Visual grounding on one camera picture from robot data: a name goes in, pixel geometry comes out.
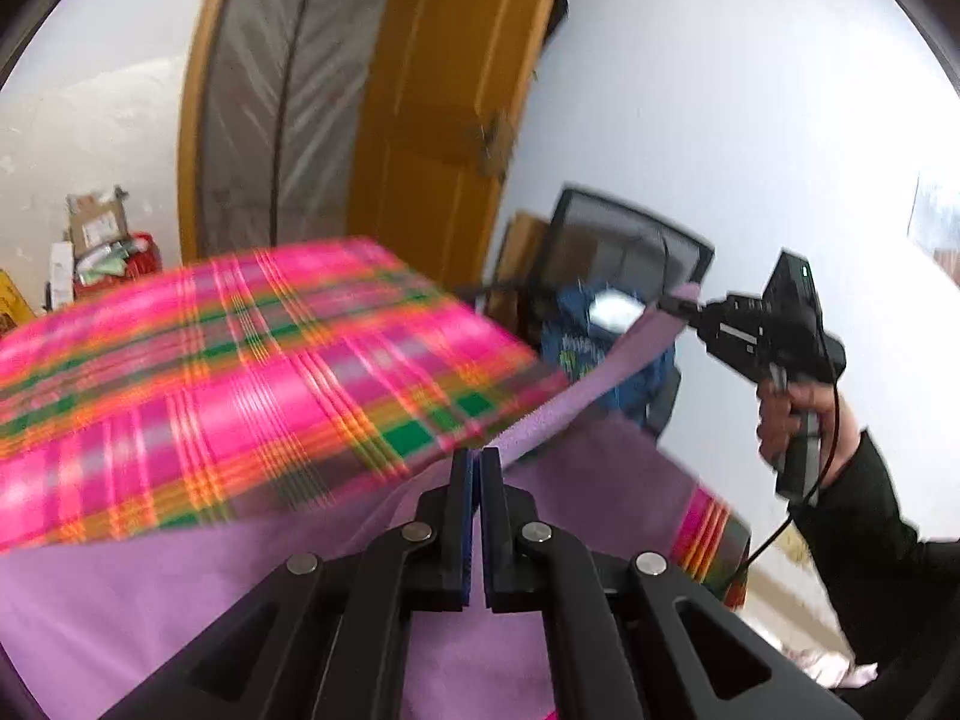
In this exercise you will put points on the yellow box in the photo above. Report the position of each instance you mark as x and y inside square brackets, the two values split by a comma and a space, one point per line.
[15, 304]

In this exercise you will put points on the person's right hand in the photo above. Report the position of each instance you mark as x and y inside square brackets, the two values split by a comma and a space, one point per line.
[769, 427]

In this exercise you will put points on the black mesh chair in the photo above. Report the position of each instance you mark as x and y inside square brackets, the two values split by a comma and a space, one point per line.
[622, 240]

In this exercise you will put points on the wooden door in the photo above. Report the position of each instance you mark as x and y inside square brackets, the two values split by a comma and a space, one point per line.
[435, 90]

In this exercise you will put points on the pink plaid bed sheet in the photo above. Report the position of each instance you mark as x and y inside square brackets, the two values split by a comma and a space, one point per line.
[225, 390]

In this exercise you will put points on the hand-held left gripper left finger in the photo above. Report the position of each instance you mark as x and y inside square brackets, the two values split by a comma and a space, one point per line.
[457, 532]

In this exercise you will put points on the floral pink cloth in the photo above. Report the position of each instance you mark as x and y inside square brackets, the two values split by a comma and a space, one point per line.
[825, 667]

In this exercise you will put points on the blue denim bag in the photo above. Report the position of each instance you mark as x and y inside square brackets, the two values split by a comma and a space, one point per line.
[570, 345]

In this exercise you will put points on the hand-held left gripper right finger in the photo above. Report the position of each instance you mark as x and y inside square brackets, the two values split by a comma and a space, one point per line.
[491, 532]

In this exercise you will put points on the small white box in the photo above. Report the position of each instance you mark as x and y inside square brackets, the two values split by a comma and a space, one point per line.
[60, 277]

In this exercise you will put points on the translucent door curtain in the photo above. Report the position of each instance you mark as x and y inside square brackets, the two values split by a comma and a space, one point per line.
[262, 90]

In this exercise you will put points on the person's right forearm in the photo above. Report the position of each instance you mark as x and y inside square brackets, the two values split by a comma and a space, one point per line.
[862, 540]

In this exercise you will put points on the dark hanging cloth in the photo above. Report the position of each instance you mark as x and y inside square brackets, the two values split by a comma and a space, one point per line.
[556, 0]

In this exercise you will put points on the wooden door frame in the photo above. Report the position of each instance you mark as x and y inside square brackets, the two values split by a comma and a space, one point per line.
[191, 127]

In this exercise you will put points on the shiny wall sheet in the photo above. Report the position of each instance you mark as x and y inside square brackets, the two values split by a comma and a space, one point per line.
[937, 225]

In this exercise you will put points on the flat cardboard piece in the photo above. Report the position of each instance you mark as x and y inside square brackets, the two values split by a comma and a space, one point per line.
[517, 255]

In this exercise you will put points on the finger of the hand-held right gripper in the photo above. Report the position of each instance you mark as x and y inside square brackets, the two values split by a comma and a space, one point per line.
[686, 309]

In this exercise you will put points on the purple fleece garment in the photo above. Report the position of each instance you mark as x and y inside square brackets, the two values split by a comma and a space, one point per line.
[150, 600]

